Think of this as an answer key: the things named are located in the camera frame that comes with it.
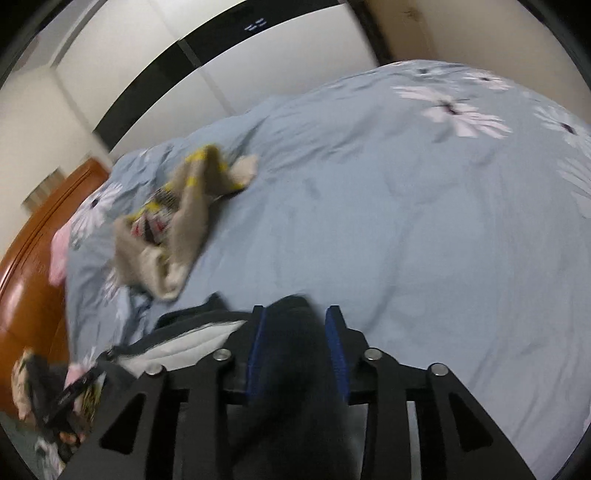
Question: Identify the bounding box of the wooden headboard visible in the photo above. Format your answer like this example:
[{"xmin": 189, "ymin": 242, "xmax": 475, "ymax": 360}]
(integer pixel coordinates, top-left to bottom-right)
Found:
[{"xmin": 0, "ymin": 158, "xmax": 112, "ymax": 416}]

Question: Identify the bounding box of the blue floral duvet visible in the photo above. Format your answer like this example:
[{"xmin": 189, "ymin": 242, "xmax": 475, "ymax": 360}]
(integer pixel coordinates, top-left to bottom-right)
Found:
[{"xmin": 65, "ymin": 59, "xmax": 591, "ymax": 480}]

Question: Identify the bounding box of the black hooded jacket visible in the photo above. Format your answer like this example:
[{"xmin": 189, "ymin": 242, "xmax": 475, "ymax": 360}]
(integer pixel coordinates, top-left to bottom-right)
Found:
[{"xmin": 99, "ymin": 293, "xmax": 370, "ymax": 480}]

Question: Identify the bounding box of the white black wardrobe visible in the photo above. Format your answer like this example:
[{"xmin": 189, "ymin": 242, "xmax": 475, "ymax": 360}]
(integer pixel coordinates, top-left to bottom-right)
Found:
[{"xmin": 55, "ymin": 0, "xmax": 384, "ymax": 158}]

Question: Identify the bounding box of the printed beige folded cloth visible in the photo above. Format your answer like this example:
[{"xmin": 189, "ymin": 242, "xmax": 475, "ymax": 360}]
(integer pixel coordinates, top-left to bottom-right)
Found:
[{"xmin": 11, "ymin": 348, "xmax": 49, "ymax": 418}]

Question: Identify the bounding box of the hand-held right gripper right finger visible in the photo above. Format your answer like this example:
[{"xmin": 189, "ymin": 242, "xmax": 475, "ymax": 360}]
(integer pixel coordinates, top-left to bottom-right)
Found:
[{"xmin": 324, "ymin": 305, "xmax": 539, "ymax": 480}]

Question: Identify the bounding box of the beige yellow knit sweater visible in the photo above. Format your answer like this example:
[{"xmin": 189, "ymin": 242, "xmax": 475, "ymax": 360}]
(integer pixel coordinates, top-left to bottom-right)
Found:
[{"xmin": 113, "ymin": 144, "xmax": 259, "ymax": 302}]

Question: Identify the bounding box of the pink pillow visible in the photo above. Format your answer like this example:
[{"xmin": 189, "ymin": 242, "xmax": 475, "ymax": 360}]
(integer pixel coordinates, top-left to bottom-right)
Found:
[{"xmin": 48, "ymin": 222, "xmax": 75, "ymax": 284}]

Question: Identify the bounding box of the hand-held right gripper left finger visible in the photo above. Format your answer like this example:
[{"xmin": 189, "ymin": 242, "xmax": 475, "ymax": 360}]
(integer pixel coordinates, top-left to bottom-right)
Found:
[{"xmin": 58, "ymin": 305, "xmax": 269, "ymax": 480}]

